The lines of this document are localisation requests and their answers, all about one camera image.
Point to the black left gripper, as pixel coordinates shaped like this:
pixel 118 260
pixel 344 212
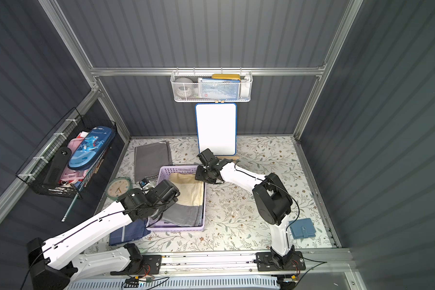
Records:
pixel 156 209

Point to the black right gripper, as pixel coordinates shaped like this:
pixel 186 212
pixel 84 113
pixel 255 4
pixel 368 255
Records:
pixel 203 172

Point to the purple plastic basket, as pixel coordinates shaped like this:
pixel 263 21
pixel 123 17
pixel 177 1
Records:
pixel 158 225

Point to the beige and grey pillowcase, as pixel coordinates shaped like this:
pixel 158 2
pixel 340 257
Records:
pixel 188 210

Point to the plain grey pillowcase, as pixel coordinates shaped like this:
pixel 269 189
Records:
pixel 148 160

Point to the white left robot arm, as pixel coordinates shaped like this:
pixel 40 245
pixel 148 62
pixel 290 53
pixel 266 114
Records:
pixel 56 262

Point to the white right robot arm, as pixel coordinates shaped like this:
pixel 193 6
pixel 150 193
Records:
pixel 272 200

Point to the navy striped folded pillowcase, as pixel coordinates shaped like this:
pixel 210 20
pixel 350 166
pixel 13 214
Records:
pixel 131 232

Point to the yellow case in basket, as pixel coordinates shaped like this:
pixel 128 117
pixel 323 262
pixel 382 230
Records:
pixel 235 77

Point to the green round clock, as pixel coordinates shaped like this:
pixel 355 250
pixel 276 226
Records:
pixel 118 187

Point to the blue framed whiteboard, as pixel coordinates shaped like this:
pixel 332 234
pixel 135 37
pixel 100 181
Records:
pixel 216 125

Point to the blue shark pencil case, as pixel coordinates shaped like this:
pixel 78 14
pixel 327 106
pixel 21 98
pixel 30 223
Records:
pixel 97 140

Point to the pink pouch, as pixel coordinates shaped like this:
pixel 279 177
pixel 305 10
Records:
pixel 71 175

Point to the blue white booklet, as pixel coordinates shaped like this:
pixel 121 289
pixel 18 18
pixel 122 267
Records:
pixel 216 89

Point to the metal rod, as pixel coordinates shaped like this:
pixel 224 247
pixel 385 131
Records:
pixel 68 211

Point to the white tape roll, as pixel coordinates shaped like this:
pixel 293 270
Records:
pixel 183 88

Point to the black remote control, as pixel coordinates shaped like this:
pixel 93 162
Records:
pixel 57 166

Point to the small blue wallet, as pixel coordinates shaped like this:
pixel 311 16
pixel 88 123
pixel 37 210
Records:
pixel 302 229

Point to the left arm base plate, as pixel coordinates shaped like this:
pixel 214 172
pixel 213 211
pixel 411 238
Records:
pixel 145 264

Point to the white mesh wall basket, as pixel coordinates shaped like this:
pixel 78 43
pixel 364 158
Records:
pixel 246 84

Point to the black wire wall basket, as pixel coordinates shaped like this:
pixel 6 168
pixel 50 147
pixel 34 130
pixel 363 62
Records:
pixel 34 173

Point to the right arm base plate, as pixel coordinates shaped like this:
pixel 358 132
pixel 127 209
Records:
pixel 293 261

